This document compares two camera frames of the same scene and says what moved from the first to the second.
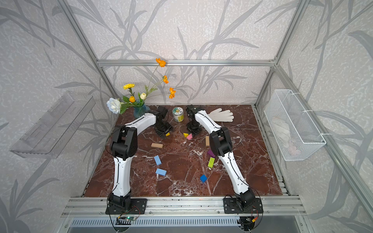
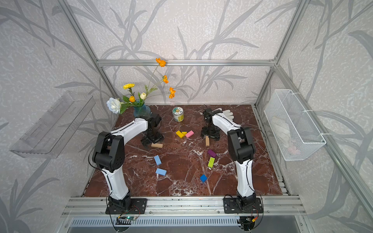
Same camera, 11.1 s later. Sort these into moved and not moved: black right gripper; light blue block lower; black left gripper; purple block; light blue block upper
Moved: black left gripper; black right gripper
Not moved: light blue block upper; light blue block lower; purple block
